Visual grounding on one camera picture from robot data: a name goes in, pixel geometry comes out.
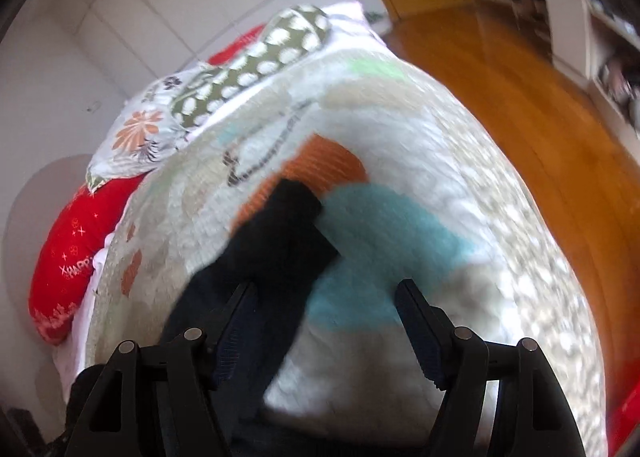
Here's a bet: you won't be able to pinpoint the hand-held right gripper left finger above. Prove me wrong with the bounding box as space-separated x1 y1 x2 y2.
62 281 261 457

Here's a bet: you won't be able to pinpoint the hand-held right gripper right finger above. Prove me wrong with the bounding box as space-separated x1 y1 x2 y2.
394 278 587 457

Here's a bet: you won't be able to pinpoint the black pants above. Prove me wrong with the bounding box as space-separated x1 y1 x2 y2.
65 178 443 457

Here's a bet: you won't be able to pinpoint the heart-patterned quilt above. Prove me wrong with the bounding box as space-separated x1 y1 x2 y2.
82 44 623 457

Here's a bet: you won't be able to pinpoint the long red pillow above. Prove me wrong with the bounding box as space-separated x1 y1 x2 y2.
28 22 271 345

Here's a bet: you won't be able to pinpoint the white floral pillow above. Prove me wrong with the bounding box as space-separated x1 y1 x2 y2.
85 70 211 195

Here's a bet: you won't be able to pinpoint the red cloth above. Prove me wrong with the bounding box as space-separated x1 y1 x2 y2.
607 387 640 457

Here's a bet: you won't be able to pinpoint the beige round headboard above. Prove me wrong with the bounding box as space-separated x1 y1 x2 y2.
2 152 91 353

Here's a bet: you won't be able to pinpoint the green spotted bolster pillow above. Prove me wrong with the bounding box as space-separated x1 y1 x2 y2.
170 4 332 130

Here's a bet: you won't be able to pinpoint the white shelving unit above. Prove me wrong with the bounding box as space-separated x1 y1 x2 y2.
530 0 640 138

